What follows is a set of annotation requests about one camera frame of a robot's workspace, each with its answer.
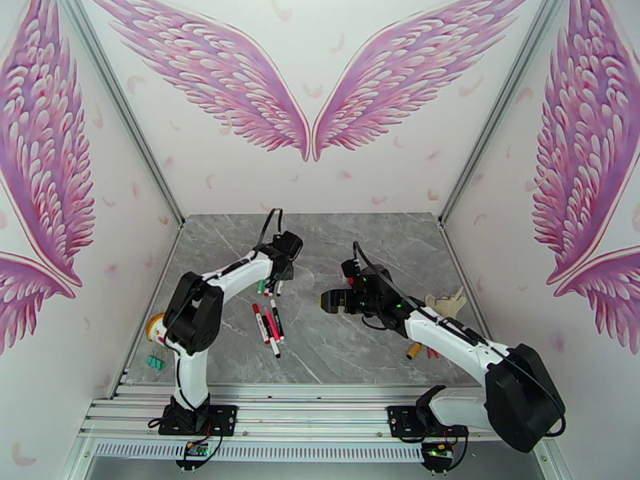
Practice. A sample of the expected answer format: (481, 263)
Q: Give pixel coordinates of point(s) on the pink marker pen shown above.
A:
(270, 326)

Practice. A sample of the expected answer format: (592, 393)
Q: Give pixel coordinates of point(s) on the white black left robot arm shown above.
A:
(192, 373)

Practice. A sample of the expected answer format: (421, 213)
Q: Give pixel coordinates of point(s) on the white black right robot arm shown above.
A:
(450, 338)

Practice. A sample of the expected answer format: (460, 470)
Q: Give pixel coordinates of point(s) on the beige work glove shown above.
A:
(442, 303)

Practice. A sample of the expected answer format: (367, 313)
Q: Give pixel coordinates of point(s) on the red crocodile clip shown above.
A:
(433, 352)

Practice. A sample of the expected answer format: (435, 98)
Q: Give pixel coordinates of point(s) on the small green circuit board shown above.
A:
(196, 449)
(436, 449)

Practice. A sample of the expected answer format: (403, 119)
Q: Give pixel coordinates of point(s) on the aluminium mounting rail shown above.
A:
(310, 416)

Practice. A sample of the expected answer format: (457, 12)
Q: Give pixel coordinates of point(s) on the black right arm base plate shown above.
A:
(400, 418)

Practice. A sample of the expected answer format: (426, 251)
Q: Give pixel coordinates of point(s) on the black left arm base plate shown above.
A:
(225, 418)

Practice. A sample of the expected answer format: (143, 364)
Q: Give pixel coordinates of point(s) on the aluminium frame post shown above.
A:
(125, 108)
(503, 108)

